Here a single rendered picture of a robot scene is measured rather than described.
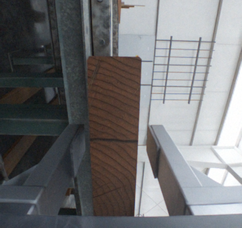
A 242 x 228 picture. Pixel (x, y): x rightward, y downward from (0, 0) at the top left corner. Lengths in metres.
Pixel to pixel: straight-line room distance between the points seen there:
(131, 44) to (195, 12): 2.47
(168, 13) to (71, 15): 6.37
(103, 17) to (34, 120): 0.32
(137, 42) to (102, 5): 5.52
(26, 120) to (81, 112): 0.23
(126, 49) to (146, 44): 0.66
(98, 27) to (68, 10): 0.06
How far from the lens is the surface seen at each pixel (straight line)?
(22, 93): 1.71
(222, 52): 7.43
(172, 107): 7.36
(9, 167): 1.61
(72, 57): 0.28
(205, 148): 8.86
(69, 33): 0.28
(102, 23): 0.31
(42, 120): 0.49
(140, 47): 5.84
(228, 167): 8.21
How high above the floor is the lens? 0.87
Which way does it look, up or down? 1 degrees up
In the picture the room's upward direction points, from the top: 91 degrees clockwise
